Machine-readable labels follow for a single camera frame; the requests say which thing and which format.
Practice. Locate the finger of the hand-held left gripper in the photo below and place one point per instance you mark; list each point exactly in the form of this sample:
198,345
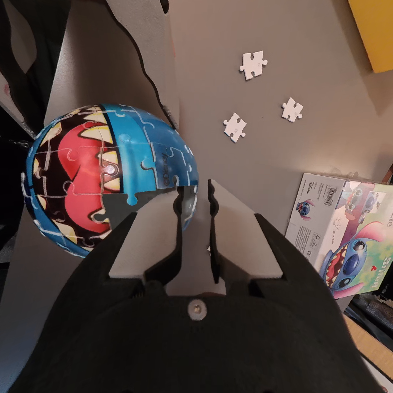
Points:
9,95
162,61

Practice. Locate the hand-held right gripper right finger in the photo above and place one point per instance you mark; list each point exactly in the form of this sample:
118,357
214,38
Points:
242,242

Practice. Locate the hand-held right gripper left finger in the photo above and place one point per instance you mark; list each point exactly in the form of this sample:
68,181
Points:
135,245

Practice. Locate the blue puzzle ball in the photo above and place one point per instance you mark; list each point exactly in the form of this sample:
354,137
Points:
92,172

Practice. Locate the colourful puzzle box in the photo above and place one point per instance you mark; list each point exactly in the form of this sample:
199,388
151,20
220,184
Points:
322,221

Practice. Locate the round wooden board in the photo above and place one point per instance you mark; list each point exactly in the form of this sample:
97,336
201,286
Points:
365,340

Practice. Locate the yellow plastic bin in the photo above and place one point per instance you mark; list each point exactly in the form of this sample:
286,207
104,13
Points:
374,30

